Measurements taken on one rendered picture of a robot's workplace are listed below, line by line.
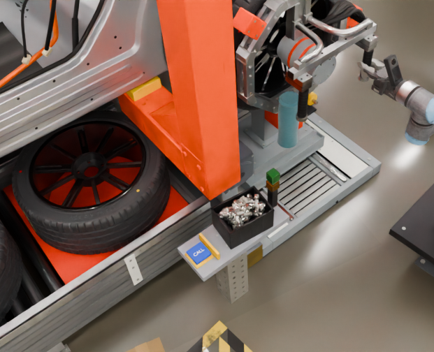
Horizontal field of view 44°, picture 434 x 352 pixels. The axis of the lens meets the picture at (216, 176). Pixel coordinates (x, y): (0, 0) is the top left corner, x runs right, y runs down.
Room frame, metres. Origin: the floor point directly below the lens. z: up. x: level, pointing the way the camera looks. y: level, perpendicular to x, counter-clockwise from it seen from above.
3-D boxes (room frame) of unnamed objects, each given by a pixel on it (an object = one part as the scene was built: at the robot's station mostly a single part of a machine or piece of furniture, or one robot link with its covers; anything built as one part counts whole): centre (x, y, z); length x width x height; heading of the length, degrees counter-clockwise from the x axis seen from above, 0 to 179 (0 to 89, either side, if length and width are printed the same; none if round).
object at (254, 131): (1.87, -0.27, 0.32); 0.40 x 0.30 x 0.28; 123
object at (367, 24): (1.67, -0.51, 1.03); 0.19 x 0.18 x 0.11; 33
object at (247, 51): (1.72, -0.36, 0.85); 0.54 x 0.07 x 0.54; 123
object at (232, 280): (1.13, -0.02, 0.21); 0.10 x 0.10 x 0.42; 33
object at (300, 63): (1.57, -0.34, 1.03); 0.19 x 0.18 x 0.11; 33
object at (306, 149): (1.87, -0.27, 0.13); 0.50 x 0.36 x 0.10; 123
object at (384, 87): (1.52, -0.70, 0.80); 0.12 x 0.08 x 0.09; 33
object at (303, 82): (1.46, -0.33, 0.93); 0.09 x 0.05 x 0.05; 33
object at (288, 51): (1.66, -0.40, 0.85); 0.21 x 0.14 x 0.14; 33
